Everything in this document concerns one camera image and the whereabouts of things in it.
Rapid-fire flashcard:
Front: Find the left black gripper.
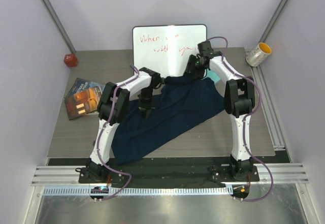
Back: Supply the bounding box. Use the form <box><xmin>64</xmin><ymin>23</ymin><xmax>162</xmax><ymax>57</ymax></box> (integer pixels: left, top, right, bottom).
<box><xmin>138</xmin><ymin>87</ymin><xmax>155</xmax><ymax>117</ymax></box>

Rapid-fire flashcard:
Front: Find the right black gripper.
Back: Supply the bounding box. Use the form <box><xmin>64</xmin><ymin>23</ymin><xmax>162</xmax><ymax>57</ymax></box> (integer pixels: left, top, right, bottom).
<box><xmin>183</xmin><ymin>54</ymin><xmax>207</xmax><ymax>80</ymax></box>

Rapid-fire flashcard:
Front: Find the dark blue t shirt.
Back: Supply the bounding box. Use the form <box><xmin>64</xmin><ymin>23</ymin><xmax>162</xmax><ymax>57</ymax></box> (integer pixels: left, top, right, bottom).
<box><xmin>112</xmin><ymin>75</ymin><xmax>224</xmax><ymax>165</ymax></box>

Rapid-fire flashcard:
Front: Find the white whiteboard with red writing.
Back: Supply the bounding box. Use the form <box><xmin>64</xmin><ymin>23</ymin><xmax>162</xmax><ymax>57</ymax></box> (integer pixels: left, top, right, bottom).
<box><xmin>132</xmin><ymin>24</ymin><xmax>207</xmax><ymax>77</ymax></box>

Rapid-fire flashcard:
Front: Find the dark orange cover book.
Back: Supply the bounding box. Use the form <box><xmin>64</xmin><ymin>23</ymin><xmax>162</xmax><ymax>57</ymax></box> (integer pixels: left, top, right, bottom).
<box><xmin>64</xmin><ymin>86</ymin><xmax>102</xmax><ymax>120</ymax></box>

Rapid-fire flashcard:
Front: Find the blue nineteen eighty-four book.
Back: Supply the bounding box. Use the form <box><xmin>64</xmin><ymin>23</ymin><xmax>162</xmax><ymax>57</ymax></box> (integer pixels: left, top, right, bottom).
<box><xmin>67</xmin><ymin>78</ymin><xmax>105</xmax><ymax>96</ymax></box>

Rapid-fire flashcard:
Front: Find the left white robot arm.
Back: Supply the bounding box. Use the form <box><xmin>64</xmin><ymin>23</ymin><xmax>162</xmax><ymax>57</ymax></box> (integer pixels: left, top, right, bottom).
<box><xmin>80</xmin><ymin>66</ymin><xmax>164</xmax><ymax>183</ymax></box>

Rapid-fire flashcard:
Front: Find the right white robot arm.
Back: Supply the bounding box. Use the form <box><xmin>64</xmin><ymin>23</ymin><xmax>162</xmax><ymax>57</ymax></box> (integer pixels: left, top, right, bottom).
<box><xmin>184</xmin><ymin>41</ymin><xmax>255</xmax><ymax>181</ymax></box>

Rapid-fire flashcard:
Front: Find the white mug yellow inside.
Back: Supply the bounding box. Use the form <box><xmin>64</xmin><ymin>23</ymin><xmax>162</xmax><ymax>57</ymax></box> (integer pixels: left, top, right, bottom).
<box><xmin>246</xmin><ymin>43</ymin><xmax>272</xmax><ymax>67</ymax></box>

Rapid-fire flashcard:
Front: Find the red cube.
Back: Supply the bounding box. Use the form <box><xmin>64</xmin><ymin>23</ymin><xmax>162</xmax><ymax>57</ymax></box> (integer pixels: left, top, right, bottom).
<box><xmin>63</xmin><ymin>53</ymin><xmax>78</xmax><ymax>68</ymax></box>

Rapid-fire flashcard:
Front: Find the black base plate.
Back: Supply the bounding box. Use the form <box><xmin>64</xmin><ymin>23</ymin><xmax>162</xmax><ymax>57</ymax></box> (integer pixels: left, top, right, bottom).
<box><xmin>75</xmin><ymin>157</ymin><xmax>259</xmax><ymax>188</ymax></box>

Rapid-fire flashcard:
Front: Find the aluminium rail frame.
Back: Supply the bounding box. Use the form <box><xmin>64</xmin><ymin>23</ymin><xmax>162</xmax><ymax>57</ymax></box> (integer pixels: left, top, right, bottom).
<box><xmin>31</xmin><ymin>47</ymin><xmax>309</xmax><ymax>197</ymax></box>

